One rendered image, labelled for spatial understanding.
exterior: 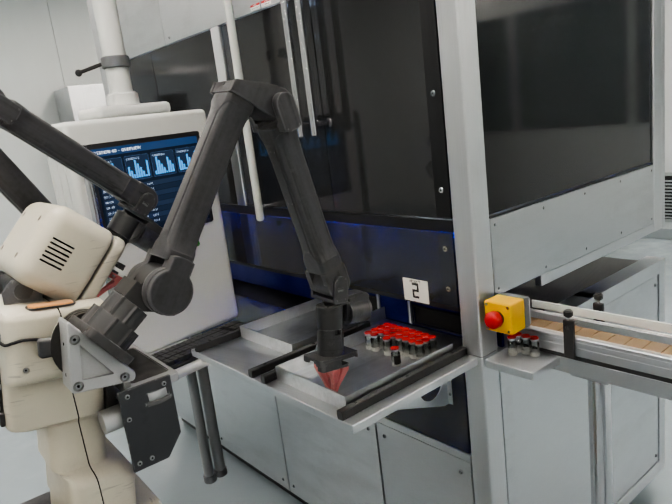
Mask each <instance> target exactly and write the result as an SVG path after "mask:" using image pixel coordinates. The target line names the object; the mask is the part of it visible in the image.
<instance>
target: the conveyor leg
mask: <svg viewBox="0 0 672 504"><path fill-rule="evenodd" d="M571 375H572V376H575V377H579V378H583V379H586V380H587V383H588V416H589V448H590V480H591V504H614V502H613V456H612V409H611V384H607V383H603V382H600V381H596V380H592V379H588V378H585V377H581V376H577V375H573V374H571Z"/></svg>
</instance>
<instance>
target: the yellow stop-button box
mask: <svg viewBox="0 0 672 504"><path fill-rule="evenodd" d="M484 304H485V315H486V313H488V312H490V311H497V312H498V313H499V314H500V315H501V316H502V319H503V324H502V326H501V327H499V328H497V329H494V330H493V329H490V328H488V327H487V326H486V329H487V330H491V331H495V332H500V333H504V334H508V335H514V334H515V333H517V332H519V331H521V330H523V329H524V328H527V327H529V326H530V313H529V297H528V296H522V295H516V294H511V293H505V292H501V293H499V294H498V295H495V296H493V297H491V298H489V299H487V300H485V301H484Z"/></svg>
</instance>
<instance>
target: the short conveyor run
mask: <svg viewBox="0 0 672 504"><path fill-rule="evenodd" d="M594 299H595V300H597V302H594V303H593V310H590V309H585V308H579V307H573V306H568V305H562V304H556V303H551V302H545V301H539V300H532V307H533V308H539V309H544V310H549V311H555V312H560V313H563V314H559V313H553V312H548V311H543V310H537V309H531V308H530V310H531V324H530V326H529V327H527V328H524V329H523V330H521V331H519V332H521V333H522V334H529V335H530V336H538V337H539V341H538V342H539V345H540V352H544V353H548V354H552V355H556V356H559V357H560V364H559V365H558V366H556V367H554V368H553V369H555V370H558V371H562V372H566V373H570V374H573V375H577V376H581V377H585V378H588V379H592V380H596V381H600V382H603V383H607V384H611V385H615V386H618V387H622V388H626V389H630V390H634V391H637V392H641V393H645V394H649V395H652V396H656V397H660V398H664V399H667V400H671V401H672V335H670V334H665V333H659V332H654V331H649V330H644V329H638V328H633V327H628V326H622V325H617V324H612V323H606V322H605V321H608V322H614V323H619V324H624V325H630V326H635V327H640V328H646V329H651V330H656V331H662V332H667V333H672V324H670V323H665V322H659V321H653V320H648V319H642V318H636V317H630V316H625V315H619V314H613V313H608V312H604V303H600V300H602V299H603V294H602V293H600V292H597V293H595V294H594ZM573 315H576V316H581V317H587V318H592V319H593V320H590V319H585V318H580V317H574V316H573Z"/></svg>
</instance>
